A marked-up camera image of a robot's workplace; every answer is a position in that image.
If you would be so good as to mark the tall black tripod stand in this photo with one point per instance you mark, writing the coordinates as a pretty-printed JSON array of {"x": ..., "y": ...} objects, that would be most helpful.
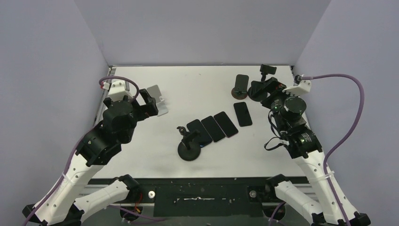
[{"x": 188, "y": 149}]

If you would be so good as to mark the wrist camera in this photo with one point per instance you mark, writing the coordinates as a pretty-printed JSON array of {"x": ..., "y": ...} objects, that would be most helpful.
[
  {"x": 117, "y": 89},
  {"x": 300, "y": 87}
]

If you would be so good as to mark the wooden base phone stand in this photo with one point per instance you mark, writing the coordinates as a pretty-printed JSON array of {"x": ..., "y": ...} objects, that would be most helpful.
[{"x": 239, "y": 90}]

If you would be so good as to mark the white metal phone stand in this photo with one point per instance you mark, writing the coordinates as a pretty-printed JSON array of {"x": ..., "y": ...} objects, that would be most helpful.
[{"x": 155, "y": 92}]

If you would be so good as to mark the black round base stand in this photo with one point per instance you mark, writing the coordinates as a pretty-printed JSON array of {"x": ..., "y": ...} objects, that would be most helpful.
[{"x": 264, "y": 71}]

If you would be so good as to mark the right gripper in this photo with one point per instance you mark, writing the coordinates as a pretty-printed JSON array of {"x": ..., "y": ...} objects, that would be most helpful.
[{"x": 260, "y": 90}]

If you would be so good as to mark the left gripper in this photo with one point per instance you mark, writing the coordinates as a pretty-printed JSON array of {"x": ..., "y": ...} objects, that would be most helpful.
[{"x": 149, "y": 108}]

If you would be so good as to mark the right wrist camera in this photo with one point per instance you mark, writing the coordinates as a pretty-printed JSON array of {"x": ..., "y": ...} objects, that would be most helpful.
[{"x": 300, "y": 87}]

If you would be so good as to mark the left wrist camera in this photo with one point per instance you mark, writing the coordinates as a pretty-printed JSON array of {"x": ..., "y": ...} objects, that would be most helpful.
[{"x": 117, "y": 89}]

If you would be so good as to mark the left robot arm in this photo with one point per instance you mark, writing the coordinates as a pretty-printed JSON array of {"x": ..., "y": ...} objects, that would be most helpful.
[{"x": 64, "y": 205}]

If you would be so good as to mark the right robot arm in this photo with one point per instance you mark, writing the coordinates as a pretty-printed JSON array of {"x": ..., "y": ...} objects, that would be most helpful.
[{"x": 286, "y": 108}]

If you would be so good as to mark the phone from wooden stand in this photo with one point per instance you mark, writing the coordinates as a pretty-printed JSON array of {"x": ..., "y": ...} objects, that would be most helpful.
[{"x": 213, "y": 129}]

